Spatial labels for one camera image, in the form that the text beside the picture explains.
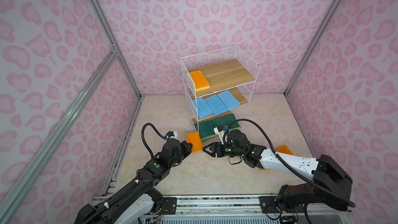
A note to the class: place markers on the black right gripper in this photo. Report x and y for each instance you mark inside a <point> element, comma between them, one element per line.
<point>214,146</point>

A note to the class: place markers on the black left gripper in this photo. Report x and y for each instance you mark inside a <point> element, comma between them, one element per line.
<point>187,151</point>

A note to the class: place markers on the orange sponge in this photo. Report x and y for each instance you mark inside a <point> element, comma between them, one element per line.
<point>199,80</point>
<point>284,149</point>
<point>194,139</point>

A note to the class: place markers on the green sponge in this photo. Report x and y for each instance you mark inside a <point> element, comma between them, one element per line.
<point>228,119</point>
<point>220,123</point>
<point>206,130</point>

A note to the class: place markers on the blue sponge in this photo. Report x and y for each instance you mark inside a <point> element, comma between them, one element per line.
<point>229,100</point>
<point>216,105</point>
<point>202,107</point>

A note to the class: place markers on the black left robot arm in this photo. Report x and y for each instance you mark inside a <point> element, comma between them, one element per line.
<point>139,196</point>

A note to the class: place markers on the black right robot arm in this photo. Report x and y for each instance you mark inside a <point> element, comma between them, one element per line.
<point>324,180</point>

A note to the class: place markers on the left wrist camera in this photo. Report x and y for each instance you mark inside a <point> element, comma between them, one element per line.
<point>171,135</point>

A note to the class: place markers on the white wire wooden shelf rack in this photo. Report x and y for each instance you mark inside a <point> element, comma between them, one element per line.
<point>218,86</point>

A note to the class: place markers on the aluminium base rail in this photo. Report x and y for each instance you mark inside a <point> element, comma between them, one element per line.
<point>216,209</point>

